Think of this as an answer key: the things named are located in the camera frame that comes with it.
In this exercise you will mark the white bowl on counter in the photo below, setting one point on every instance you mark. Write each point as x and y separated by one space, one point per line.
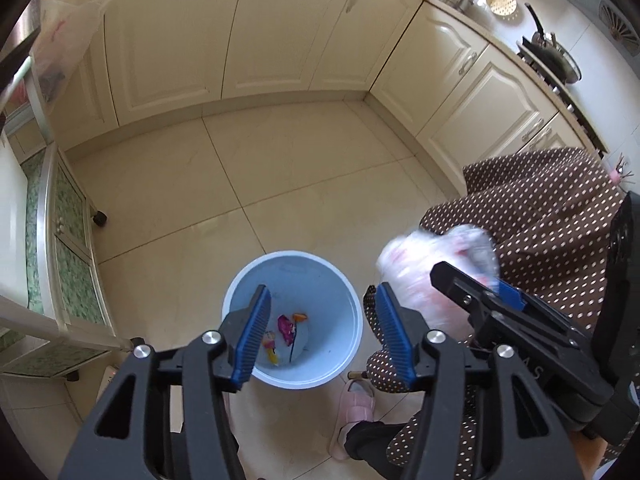
504 2

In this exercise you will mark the rolling cart with green panels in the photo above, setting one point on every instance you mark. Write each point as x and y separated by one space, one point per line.
65 240

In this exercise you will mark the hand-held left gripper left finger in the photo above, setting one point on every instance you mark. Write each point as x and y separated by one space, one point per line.
252 340

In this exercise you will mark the person's leg in black pants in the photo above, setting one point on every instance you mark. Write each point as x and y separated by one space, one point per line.
370 445

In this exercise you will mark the orange wrapper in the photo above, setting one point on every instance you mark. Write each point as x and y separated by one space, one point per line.
300 317

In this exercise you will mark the gas stove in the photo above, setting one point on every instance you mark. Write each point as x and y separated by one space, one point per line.
575 105

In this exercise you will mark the frying pan with lid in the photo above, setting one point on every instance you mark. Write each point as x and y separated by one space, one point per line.
555 55

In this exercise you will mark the row of cream cabinet doors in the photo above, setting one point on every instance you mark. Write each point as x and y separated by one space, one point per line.
175 35

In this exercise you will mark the pink slipper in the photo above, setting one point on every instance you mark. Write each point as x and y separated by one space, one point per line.
355 405

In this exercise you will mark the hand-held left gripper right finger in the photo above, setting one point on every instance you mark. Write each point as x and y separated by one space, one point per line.
395 340

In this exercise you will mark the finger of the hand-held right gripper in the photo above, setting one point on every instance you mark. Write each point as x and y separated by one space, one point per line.
511 295
460 285

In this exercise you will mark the clear plastic bag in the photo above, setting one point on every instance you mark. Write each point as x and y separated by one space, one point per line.
425 260

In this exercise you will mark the range hood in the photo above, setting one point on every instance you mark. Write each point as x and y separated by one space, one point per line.
600 5

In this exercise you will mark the hanging translucent plastic bag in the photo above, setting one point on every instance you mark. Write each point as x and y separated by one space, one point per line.
65 35

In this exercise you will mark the yellow pink wrapper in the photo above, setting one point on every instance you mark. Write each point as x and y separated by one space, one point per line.
271 347

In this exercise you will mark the light blue plastic bin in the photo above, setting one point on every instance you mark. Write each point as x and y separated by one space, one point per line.
310 285

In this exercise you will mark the pink utensil holder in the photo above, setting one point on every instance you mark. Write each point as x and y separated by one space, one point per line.
620 172

